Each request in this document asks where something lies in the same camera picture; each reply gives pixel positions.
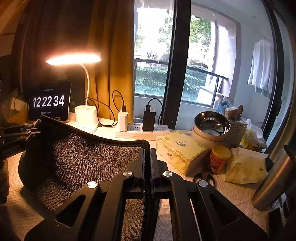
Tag black scissors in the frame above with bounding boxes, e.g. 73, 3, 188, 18
193, 172, 216, 188

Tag yellow tissue pack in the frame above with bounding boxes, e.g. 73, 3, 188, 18
224, 155, 266, 184

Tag white power strip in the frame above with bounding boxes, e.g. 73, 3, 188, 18
114, 123, 170, 141

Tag yellow tissue box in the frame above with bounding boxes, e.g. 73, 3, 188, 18
156, 131, 209, 176

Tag mustard yellow curtain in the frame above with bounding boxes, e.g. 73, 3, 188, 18
87, 1, 134, 119

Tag dark green curtain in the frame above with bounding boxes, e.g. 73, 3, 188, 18
13, 1, 94, 106

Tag white hanging shirt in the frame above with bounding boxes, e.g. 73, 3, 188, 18
247, 39, 274, 98

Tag white ceramic bowl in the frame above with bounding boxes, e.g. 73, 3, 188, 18
191, 126, 229, 149

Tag white plastic basket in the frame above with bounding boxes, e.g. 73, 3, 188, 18
224, 119, 248, 149

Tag black power adapter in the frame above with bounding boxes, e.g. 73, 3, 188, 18
142, 104, 156, 132

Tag white phone charger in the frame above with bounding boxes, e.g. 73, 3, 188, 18
117, 110, 128, 132

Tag stainless steel tumbler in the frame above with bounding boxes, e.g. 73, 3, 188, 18
252, 145, 295, 211

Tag white desk lamp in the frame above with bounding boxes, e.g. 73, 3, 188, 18
45, 51, 101, 133

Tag stainless steel bowl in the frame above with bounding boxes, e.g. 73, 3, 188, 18
194, 111, 231, 136

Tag tablet clock display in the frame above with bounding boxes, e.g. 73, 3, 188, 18
27, 81, 72, 122

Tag purple and grey towel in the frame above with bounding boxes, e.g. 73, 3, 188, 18
18, 115, 159, 240

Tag orange lidded jar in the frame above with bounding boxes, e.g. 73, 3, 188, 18
208, 145, 231, 174

